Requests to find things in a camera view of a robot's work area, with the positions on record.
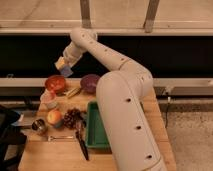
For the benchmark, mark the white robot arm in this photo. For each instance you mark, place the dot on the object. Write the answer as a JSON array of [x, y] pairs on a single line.
[[118, 95]]

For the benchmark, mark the black handled knife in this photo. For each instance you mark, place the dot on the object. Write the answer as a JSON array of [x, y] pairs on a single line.
[[78, 135]]

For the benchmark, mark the peach apple toy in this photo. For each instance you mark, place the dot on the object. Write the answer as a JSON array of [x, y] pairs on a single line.
[[54, 118]]

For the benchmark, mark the silver fork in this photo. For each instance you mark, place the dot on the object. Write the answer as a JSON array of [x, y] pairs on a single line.
[[52, 138]]

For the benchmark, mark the red bowl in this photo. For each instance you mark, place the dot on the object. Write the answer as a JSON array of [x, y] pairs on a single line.
[[56, 83]]

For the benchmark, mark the brown pine cone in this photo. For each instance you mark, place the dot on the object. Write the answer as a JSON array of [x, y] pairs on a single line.
[[71, 117]]

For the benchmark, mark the small white pink cup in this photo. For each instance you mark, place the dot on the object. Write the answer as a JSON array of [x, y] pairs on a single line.
[[48, 100]]

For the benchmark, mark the green plastic tray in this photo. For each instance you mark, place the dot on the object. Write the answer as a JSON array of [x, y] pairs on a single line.
[[95, 133]]

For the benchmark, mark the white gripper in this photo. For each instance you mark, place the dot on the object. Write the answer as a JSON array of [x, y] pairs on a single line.
[[72, 54]]

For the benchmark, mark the small metal cup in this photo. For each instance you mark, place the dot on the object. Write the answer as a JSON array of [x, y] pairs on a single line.
[[39, 126]]

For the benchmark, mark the purple bowl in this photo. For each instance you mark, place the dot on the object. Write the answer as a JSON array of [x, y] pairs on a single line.
[[89, 82]]

